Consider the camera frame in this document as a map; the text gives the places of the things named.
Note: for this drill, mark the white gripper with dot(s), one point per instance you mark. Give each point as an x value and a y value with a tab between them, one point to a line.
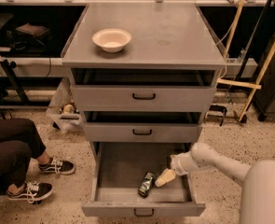
179	165

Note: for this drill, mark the crushed green soda can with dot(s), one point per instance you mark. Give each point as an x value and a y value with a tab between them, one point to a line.
146	184

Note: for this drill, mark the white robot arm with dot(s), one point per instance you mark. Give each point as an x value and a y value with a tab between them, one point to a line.
257	180

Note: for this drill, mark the grey bottom drawer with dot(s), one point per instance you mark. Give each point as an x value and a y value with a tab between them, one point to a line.
120	170

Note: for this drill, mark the grey drawer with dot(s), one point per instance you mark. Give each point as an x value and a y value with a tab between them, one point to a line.
142	90
120	170
137	126

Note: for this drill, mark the grey middle drawer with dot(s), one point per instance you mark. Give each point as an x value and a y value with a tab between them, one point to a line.
137	126

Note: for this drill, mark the grey drawer cabinet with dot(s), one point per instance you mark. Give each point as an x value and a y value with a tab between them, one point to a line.
171	36

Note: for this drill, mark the grey top drawer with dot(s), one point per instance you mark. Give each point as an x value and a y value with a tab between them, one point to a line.
142	90

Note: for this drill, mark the black white far sneaker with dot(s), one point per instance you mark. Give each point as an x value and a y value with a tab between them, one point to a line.
58	167

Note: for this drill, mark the black white sneaker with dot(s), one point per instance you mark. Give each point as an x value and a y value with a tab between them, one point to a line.
32	192
58	167

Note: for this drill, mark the clear plastic bin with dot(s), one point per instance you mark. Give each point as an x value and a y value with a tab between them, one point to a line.
62	109

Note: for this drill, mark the black white near sneaker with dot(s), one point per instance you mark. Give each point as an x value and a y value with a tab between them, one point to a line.
32	192

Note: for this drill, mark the white paper bowl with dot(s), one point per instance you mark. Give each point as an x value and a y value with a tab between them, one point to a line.
112	40

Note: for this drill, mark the seated person's dark trousers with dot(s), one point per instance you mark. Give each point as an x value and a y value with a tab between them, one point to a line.
19	142

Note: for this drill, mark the black metal stand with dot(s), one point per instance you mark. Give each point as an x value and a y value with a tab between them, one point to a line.
12	77

